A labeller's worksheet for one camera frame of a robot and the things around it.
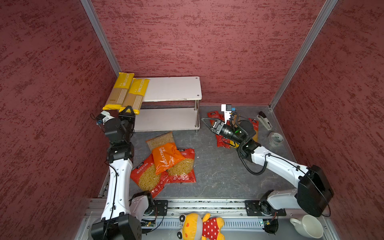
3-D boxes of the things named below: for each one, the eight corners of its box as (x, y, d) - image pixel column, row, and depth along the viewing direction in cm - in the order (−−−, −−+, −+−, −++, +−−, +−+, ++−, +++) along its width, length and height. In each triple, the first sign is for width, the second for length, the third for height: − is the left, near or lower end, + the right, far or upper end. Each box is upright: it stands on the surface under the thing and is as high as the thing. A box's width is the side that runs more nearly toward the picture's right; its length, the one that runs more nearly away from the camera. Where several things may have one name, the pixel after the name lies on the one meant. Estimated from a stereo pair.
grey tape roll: (269, 146, 100) (271, 143, 96) (264, 134, 106) (267, 131, 103) (283, 146, 100) (286, 143, 97) (278, 134, 106) (281, 131, 103)
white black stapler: (267, 130, 107) (269, 127, 104) (255, 115, 117) (256, 112, 114) (272, 129, 108) (274, 126, 105) (260, 113, 118) (261, 110, 115)
